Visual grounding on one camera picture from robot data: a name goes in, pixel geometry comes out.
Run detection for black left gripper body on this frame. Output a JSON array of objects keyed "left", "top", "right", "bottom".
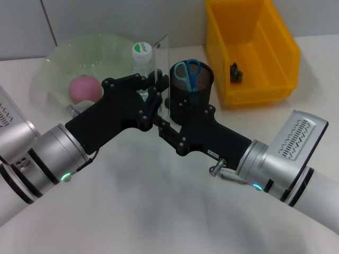
[{"left": 65, "top": 75, "right": 149, "bottom": 156}]

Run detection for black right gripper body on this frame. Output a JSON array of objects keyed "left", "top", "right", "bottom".
[{"left": 174, "top": 104, "right": 253, "bottom": 170}]

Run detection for blue and teal scissors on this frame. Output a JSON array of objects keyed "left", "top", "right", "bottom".
[{"left": 173, "top": 58, "right": 202, "bottom": 106}]

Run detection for clear water bottle green label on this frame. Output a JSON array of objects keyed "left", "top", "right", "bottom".
[{"left": 128, "top": 42, "right": 157, "bottom": 103}]

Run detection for clear plastic ruler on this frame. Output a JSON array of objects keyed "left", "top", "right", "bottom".
[{"left": 153, "top": 34, "right": 181, "bottom": 133}]

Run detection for pink peach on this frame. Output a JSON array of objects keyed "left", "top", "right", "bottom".
[{"left": 68, "top": 75, "right": 103, "bottom": 105}]

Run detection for silver grey pen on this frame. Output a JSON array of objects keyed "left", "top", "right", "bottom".
[{"left": 221, "top": 169, "right": 252, "bottom": 185}]

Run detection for black mesh pen holder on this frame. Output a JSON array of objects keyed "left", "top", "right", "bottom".
[{"left": 167, "top": 60, "right": 215, "bottom": 126}]

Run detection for green glass fruit bowl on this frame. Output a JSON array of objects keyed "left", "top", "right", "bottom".
[{"left": 30, "top": 32, "right": 138, "bottom": 111}]

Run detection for yellow plastic bin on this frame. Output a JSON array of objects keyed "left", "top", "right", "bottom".
[{"left": 204, "top": 0, "right": 302, "bottom": 110}]

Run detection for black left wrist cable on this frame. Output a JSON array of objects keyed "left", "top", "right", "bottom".
[{"left": 76, "top": 148, "right": 101, "bottom": 175}]

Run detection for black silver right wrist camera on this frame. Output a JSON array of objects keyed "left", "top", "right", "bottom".
[{"left": 269, "top": 109, "right": 329, "bottom": 170}]

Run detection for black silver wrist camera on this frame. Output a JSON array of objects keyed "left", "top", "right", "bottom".
[
  {"left": 269, "top": 109, "right": 329, "bottom": 170},
  {"left": 0, "top": 86, "right": 37, "bottom": 167}
]

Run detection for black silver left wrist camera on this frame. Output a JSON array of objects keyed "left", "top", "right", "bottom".
[{"left": 0, "top": 86, "right": 37, "bottom": 167}]

